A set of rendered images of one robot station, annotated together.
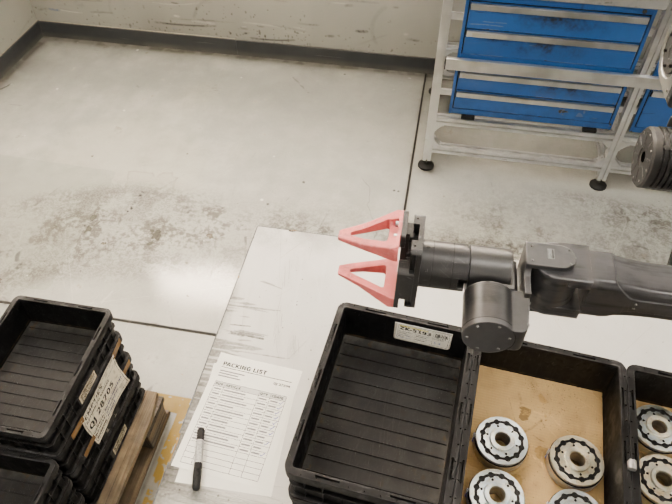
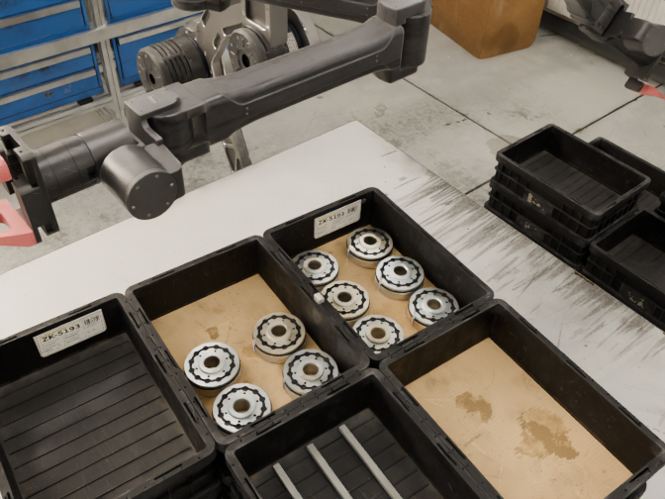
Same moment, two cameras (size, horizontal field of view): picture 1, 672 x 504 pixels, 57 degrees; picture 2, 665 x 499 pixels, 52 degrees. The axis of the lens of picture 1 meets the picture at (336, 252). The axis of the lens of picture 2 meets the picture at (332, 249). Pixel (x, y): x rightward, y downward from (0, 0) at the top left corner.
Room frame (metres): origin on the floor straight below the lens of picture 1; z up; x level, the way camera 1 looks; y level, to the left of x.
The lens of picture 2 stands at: (-0.08, 0.13, 1.89)
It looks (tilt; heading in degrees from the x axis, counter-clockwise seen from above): 44 degrees down; 308
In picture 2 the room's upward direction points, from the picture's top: 3 degrees clockwise
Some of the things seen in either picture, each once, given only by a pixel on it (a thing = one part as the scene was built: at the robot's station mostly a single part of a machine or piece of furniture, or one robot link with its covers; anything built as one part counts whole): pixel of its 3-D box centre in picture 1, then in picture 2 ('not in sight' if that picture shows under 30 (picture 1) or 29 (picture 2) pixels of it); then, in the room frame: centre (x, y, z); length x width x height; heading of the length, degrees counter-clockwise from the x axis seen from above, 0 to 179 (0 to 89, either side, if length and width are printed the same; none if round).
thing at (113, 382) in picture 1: (106, 398); not in sight; (0.90, 0.66, 0.41); 0.31 x 0.02 x 0.16; 170
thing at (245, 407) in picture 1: (239, 418); not in sight; (0.68, 0.22, 0.70); 0.33 x 0.23 x 0.01; 170
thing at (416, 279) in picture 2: not in sight; (400, 272); (0.43, -0.75, 0.86); 0.10 x 0.10 x 0.01
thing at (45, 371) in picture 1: (56, 402); not in sight; (0.91, 0.82, 0.37); 0.40 x 0.30 x 0.45; 170
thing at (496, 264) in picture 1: (487, 274); (109, 153); (0.48, -0.18, 1.45); 0.07 x 0.07 x 0.06; 81
